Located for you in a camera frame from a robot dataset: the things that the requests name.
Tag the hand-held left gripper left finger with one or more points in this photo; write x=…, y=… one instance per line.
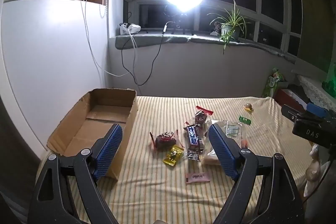
x=109, y=150

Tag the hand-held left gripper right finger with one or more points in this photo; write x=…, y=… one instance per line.
x=221, y=150

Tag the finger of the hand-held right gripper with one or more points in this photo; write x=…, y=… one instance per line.
x=291, y=113
x=316, y=109

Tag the clear bread package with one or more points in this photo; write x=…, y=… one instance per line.
x=233, y=130

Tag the black snack packet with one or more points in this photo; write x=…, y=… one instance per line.
x=193, y=155

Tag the brown chocolate bar blue label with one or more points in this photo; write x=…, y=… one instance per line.
x=193, y=138

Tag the brown cardboard box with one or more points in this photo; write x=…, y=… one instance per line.
x=105, y=113

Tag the pink snack packet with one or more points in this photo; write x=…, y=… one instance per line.
x=197, y=178

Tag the yellow candy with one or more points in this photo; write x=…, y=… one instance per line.
x=173, y=155

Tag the person's right hand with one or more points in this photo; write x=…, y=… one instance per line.
x=312, y=171

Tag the red box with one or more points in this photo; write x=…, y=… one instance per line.
x=286, y=95

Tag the white lace cloth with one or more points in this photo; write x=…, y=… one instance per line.
x=315, y=90

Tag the green translucent bag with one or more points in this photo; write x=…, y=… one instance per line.
x=330, y=82

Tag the green snack bag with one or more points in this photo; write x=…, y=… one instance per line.
x=273, y=82

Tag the small green packet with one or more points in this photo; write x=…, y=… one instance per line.
x=244, y=119

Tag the dark snack packet red strip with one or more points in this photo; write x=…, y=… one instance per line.
x=200, y=117

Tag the small round brown candy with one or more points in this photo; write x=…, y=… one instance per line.
x=248, y=107

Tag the dark red wrapped candy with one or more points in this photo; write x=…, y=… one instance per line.
x=162, y=141

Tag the potted spider plant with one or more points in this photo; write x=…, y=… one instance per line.
x=231, y=28

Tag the white cabinet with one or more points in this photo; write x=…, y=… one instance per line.
x=52, y=56

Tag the small figurine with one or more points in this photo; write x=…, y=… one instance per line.
x=216, y=27

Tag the white power strip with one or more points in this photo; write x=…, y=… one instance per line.
x=128, y=29

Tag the black tripod stand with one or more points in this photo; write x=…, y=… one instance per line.
x=181, y=22

